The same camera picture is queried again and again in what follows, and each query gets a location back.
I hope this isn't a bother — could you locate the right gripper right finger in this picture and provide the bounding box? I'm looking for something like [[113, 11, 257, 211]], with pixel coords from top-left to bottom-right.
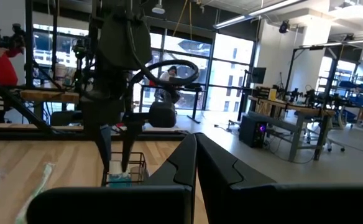
[[197, 134, 363, 224]]

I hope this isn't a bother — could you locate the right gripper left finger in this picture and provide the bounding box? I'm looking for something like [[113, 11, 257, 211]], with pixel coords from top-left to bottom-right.
[[25, 133, 198, 224]]

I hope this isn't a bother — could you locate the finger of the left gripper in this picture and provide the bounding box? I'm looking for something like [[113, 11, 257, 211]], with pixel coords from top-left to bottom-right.
[[93, 124, 113, 174], [121, 122, 143, 172]]

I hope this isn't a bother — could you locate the green white toothbrush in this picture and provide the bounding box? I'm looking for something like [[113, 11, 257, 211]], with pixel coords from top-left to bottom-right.
[[15, 161, 55, 224]]

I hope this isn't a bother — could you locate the neighbouring wooden table top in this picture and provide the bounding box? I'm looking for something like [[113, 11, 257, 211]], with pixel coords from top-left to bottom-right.
[[19, 88, 80, 105]]

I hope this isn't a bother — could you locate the black desk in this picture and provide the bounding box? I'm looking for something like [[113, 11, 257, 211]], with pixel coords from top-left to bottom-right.
[[137, 82, 212, 124]]

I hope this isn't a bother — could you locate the person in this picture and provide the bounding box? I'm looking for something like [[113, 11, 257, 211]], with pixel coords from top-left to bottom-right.
[[0, 21, 25, 126], [159, 65, 180, 103]]

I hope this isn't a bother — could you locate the black computer tower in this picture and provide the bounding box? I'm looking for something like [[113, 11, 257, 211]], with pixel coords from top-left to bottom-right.
[[238, 114, 269, 149]]

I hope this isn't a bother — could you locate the wooden workbench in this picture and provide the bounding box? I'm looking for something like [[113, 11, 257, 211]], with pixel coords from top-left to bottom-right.
[[246, 95, 337, 162]]

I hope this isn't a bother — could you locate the black computer monitor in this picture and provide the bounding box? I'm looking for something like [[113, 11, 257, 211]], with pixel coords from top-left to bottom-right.
[[250, 67, 267, 85]]

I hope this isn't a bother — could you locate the black wire basket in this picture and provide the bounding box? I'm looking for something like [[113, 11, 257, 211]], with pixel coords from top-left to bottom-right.
[[102, 151, 149, 187]]

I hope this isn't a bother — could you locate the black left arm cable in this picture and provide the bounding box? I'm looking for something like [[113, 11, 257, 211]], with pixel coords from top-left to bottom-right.
[[127, 18, 200, 103]]

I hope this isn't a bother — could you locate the black ceiling camera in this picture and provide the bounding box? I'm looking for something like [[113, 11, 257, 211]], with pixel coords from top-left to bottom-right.
[[278, 19, 292, 34]]

